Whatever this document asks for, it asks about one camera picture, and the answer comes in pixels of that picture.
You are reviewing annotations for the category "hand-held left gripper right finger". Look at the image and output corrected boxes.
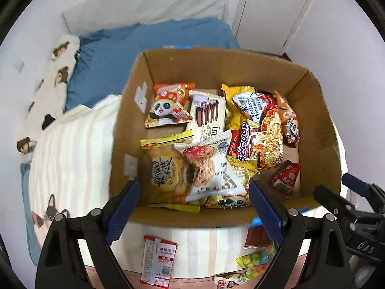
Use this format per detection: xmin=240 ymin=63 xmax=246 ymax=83
xmin=248 ymin=181 xmax=352 ymax=289

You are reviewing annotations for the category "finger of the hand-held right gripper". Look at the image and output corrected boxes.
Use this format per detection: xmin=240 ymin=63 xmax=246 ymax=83
xmin=341 ymin=173 xmax=385 ymax=214
xmin=313 ymin=185 xmax=355 ymax=220

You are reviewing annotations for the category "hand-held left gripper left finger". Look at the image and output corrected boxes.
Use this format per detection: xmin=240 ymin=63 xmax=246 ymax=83
xmin=35 ymin=180 xmax=142 ymax=289

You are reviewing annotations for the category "panda print snack packet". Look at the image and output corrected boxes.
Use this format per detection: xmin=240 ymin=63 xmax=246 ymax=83
xmin=144 ymin=82 xmax=195 ymax=129
xmin=205 ymin=194 xmax=254 ymax=209
xmin=274 ymin=90 xmax=301 ymax=149

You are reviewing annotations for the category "small red snack packet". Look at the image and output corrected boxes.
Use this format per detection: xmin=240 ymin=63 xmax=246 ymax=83
xmin=270 ymin=160 xmax=301 ymax=194

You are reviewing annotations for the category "yellow biscuit packet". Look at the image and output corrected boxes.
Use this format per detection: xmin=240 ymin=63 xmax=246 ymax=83
xmin=140 ymin=131 xmax=200 ymax=214

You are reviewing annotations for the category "yellow red noodle packet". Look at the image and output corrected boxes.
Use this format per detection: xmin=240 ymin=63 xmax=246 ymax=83
xmin=222 ymin=84 xmax=286 ymax=184

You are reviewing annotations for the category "white round cookie packet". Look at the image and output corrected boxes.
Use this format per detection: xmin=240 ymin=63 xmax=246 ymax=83
xmin=174 ymin=130 xmax=248 ymax=203

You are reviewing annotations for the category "white chocolate biscuit packet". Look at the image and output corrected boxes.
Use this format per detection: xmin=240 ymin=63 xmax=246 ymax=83
xmin=188 ymin=89 xmax=227 ymax=143

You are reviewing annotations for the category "cardboard box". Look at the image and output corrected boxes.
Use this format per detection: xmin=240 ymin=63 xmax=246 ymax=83
xmin=109 ymin=47 xmax=343 ymax=229

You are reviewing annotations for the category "dark brown snack packet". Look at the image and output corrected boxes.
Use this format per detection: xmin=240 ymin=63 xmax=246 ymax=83
xmin=244 ymin=226 xmax=273 ymax=250

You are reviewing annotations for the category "colourful candy packet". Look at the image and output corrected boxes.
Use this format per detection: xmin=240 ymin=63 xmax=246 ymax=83
xmin=235 ymin=242 xmax=279 ymax=279

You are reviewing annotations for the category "red white strip packet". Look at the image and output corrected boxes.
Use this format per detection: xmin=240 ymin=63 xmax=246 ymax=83
xmin=141 ymin=235 xmax=179 ymax=286

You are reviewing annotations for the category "cat print striped blanket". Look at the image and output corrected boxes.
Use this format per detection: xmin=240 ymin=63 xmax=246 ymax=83
xmin=28 ymin=94 xmax=349 ymax=289

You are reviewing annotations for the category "small beige snack packet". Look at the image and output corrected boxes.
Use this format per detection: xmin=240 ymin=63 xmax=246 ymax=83
xmin=213 ymin=272 xmax=249 ymax=289

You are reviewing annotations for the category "blue pillow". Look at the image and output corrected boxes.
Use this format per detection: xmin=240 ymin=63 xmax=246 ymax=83
xmin=64 ymin=18 xmax=241 ymax=113

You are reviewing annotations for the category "bear print bolster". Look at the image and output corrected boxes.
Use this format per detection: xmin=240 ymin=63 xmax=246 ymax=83
xmin=16 ymin=34 xmax=81 ymax=155

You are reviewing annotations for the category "white door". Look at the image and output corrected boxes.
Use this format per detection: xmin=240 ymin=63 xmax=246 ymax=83
xmin=230 ymin=0 xmax=319 ymax=56

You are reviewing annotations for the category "grey white pillow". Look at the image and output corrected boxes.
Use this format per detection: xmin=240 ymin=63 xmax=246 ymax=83
xmin=62 ymin=0 xmax=229 ymax=35

